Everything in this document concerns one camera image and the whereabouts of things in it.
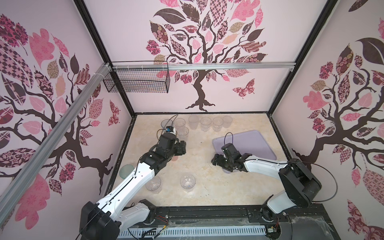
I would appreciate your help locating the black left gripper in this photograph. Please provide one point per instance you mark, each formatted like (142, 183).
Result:
(180, 148)

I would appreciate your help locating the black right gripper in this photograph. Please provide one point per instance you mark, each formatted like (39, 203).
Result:
(218, 162)

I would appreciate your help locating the pink plastic cup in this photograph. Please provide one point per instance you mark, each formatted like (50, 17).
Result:
(174, 158)

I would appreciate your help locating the clear glass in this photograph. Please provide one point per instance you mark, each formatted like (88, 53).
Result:
(154, 185)
(188, 182)

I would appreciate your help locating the teal dimpled plastic cup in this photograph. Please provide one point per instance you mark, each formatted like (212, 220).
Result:
(125, 171)

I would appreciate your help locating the blue ribbed plastic cup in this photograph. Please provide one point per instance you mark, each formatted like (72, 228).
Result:
(167, 123)

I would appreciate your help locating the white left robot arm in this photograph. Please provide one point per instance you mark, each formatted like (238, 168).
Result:
(105, 219)

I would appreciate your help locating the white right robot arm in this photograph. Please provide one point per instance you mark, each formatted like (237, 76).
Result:
(300, 184)

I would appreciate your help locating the lilac plastic tray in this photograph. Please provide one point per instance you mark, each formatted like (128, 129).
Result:
(251, 142)

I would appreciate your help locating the clear cup second row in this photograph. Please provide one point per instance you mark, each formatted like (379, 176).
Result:
(183, 133)

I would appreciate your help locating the clear cup back row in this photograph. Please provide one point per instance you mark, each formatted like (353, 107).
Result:
(179, 122)
(193, 122)

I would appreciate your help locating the frosted dimpled clear cup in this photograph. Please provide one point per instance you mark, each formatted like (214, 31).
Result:
(227, 121)

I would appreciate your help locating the clear faceted glass tumbler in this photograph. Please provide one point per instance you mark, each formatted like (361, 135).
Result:
(205, 124)

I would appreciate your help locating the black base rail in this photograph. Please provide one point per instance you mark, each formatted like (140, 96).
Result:
(251, 213)

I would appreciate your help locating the black wire mesh basket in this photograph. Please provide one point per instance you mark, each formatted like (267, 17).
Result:
(138, 77)

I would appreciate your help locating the white perforated cable duct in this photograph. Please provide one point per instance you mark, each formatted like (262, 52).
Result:
(194, 232)

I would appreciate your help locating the aluminium rail back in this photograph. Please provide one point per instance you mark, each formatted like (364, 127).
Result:
(220, 66)

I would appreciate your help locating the aluminium rail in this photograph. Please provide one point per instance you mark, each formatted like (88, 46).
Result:
(23, 180)
(220, 66)

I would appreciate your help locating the black left corner post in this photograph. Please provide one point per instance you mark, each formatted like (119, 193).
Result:
(92, 29)

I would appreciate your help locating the black corner frame post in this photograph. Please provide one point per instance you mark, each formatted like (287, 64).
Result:
(320, 23)

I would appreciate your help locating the aluminium rail left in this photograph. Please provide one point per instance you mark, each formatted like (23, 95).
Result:
(23, 180)

